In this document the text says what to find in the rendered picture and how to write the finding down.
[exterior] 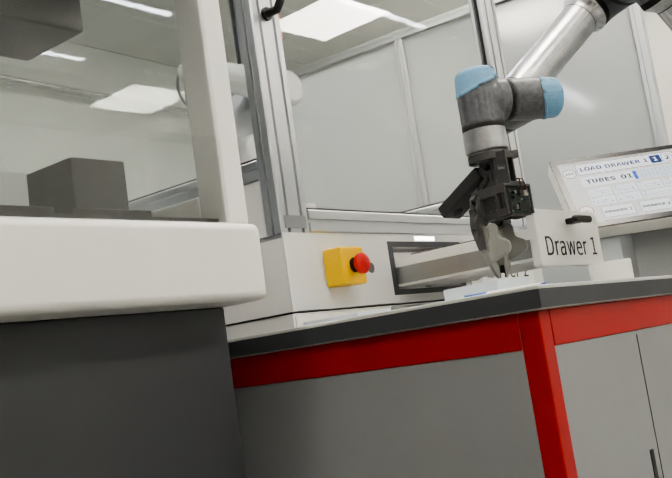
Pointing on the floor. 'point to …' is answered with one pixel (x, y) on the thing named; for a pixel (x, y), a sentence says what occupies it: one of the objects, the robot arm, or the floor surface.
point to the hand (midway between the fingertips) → (497, 270)
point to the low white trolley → (467, 388)
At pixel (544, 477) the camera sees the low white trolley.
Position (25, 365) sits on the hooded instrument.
